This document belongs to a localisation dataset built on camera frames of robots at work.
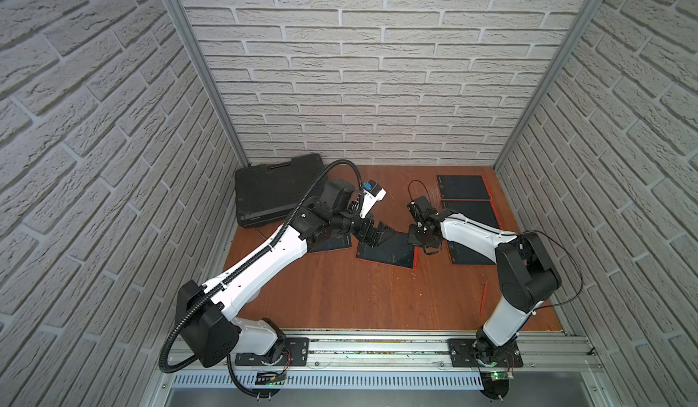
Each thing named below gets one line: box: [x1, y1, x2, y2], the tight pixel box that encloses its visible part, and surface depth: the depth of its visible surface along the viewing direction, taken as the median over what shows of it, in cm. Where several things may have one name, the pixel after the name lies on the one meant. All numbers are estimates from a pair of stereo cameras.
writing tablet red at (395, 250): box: [356, 232, 420, 270], surface depth 94 cm
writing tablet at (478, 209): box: [441, 198, 503, 229], surface depth 108 cm
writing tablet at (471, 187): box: [437, 174, 494, 201], surface depth 116 cm
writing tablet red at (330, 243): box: [307, 233, 353, 253], surface depth 66 cm
